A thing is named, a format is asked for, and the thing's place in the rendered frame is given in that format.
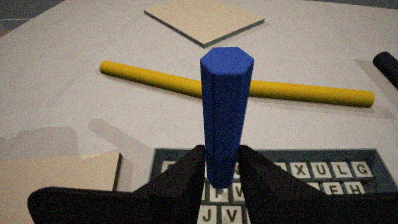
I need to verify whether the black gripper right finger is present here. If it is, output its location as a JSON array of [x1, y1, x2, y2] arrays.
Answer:
[[238, 145, 398, 224]]

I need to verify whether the yellow cylinder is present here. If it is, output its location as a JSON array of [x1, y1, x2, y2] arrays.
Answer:
[[249, 80, 374, 108], [99, 61, 202, 99]]

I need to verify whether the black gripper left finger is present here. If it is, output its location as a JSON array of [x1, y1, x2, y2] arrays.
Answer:
[[27, 145, 205, 224]]

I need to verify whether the blue hexagonal rod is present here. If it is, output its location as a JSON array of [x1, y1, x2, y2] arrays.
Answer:
[[200, 47, 254, 191]]

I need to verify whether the black cylinder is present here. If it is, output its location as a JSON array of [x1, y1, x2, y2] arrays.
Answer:
[[373, 51, 398, 90]]

